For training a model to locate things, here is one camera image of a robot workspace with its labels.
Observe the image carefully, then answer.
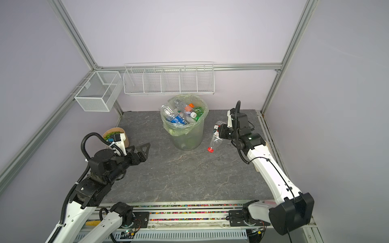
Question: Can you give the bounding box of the beige plant pot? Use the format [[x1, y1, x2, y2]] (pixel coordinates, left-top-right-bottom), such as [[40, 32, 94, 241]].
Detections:
[[102, 127, 130, 148]]

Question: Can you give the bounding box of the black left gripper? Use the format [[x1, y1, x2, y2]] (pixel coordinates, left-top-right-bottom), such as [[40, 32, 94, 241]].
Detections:
[[106, 143, 150, 185]]

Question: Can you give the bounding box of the green artificial plant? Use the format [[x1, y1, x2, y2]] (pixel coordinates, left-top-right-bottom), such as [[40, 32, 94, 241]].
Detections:
[[104, 131, 122, 142]]

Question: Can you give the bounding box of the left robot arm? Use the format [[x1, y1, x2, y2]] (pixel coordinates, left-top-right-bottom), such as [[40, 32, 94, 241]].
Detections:
[[47, 132, 151, 243]]

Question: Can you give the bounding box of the crushed green bottle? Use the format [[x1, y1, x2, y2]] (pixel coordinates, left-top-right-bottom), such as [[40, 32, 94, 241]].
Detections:
[[193, 107, 204, 121]]

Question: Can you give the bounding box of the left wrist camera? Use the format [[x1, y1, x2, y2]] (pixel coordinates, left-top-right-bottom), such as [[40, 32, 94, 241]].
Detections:
[[107, 133, 127, 156]]

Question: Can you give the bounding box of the right aluminium frame post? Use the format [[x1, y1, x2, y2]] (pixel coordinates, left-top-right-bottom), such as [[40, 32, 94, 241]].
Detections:
[[260, 0, 319, 115]]

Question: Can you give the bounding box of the blue label bottle white cap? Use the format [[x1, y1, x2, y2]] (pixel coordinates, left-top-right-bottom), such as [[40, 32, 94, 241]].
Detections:
[[160, 105, 187, 125]]

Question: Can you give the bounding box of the green bagged waste bin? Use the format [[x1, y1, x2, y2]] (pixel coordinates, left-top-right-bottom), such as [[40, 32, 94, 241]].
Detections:
[[159, 94, 209, 151]]

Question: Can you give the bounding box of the clear bottle blue cap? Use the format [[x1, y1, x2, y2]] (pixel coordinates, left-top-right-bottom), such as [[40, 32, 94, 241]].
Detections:
[[173, 99, 196, 119]]

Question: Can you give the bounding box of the white mesh side basket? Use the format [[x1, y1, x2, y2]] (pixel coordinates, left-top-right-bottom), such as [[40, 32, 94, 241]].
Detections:
[[75, 71, 124, 112]]

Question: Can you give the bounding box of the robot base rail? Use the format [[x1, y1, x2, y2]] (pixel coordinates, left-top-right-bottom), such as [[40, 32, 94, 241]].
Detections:
[[112, 200, 323, 243]]

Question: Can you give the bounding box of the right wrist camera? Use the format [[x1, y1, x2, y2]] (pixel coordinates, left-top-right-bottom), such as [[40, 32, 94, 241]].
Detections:
[[227, 108, 236, 129]]

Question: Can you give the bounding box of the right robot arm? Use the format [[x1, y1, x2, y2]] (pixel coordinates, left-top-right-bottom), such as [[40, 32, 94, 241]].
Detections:
[[218, 101, 315, 236]]

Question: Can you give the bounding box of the aluminium frame corner post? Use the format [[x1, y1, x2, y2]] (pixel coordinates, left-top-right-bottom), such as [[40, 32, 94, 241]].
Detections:
[[48, 0, 100, 70]]

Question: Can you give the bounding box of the white wire wall basket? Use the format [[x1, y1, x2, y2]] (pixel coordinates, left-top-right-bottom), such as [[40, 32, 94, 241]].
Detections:
[[123, 62, 215, 96]]

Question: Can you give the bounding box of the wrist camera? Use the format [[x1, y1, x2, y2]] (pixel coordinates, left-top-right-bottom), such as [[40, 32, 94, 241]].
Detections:
[[227, 108, 236, 129], [107, 133, 127, 156]]

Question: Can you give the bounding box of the orange label bottle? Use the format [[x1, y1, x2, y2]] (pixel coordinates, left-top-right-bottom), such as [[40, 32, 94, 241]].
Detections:
[[185, 103, 194, 112]]

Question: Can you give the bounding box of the red label cola bottle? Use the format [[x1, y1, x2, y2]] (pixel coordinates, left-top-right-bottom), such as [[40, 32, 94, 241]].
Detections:
[[208, 120, 225, 153]]

